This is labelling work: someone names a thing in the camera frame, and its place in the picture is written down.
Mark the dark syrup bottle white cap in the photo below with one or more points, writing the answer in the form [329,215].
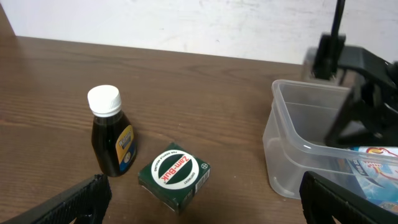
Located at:
[113,135]

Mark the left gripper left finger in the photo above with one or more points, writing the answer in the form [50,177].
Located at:
[86,202]

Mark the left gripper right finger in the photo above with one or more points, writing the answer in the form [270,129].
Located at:
[325,202]

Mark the green Zam-Buk ointment box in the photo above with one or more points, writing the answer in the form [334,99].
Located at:
[174,177]

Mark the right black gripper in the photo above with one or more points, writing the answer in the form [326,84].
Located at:
[368,116]

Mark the blue cooling patch box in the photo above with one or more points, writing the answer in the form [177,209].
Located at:
[375,181]

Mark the clear plastic container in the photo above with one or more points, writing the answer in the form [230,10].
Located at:
[300,117]

